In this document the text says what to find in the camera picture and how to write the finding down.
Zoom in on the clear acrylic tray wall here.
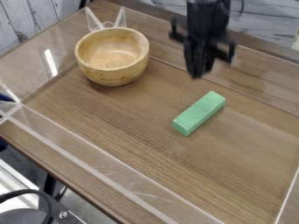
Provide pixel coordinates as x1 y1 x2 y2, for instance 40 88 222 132
0 0 299 224

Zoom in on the green rectangular block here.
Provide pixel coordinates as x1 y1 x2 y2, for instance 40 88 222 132
172 91 226 137

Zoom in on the light wooden bowl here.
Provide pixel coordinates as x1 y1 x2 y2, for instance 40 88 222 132
75 28 149 87

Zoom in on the black table leg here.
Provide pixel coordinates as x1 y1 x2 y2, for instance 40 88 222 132
43 174 57 196

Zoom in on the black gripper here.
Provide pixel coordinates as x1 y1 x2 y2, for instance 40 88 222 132
170 0 236 78

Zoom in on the black cable loop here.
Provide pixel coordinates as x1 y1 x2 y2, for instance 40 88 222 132
0 188 53 224

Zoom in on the grey metal base plate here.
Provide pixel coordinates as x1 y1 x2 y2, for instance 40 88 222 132
48 198 87 224

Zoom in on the blue object at edge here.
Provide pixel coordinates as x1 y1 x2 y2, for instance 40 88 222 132
0 93 15 102

